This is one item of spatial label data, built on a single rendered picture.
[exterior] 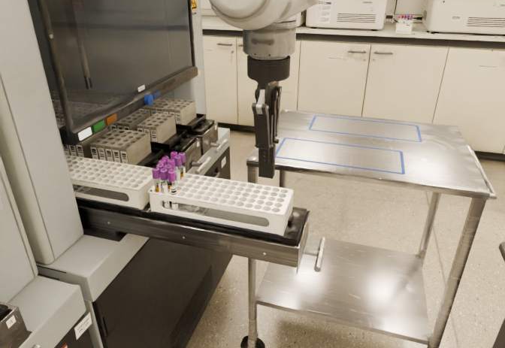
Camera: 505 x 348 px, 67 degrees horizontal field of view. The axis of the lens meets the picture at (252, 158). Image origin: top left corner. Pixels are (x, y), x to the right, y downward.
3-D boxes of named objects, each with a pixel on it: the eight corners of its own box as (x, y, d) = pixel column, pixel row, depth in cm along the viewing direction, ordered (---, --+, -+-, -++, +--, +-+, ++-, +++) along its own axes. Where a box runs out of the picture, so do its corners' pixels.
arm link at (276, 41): (234, 22, 60) (235, 60, 63) (291, 24, 58) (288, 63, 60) (251, 16, 68) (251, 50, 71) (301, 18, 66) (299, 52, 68)
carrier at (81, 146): (105, 145, 112) (101, 126, 110) (111, 146, 112) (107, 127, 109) (79, 162, 102) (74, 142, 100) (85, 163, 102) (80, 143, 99)
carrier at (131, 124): (146, 128, 124) (143, 111, 122) (152, 129, 124) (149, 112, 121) (125, 142, 114) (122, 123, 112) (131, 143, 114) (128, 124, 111)
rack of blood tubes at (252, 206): (149, 216, 83) (146, 192, 80) (171, 193, 92) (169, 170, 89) (282, 241, 75) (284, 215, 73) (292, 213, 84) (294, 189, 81)
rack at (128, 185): (34, 194, 91) (27, 170, 89) (63, 174, 100) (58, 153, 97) (143, 214, 84) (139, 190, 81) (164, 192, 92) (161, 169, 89)
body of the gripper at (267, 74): (255, 49, 70) (255, 98, 74) (240, 58, 63) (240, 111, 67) (294, 51, 68) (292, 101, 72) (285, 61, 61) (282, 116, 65)
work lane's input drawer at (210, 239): (22, 219, 94) (13, 187, 90) (63, 191, 105) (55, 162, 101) (319, 282, 75) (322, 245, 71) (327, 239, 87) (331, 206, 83)
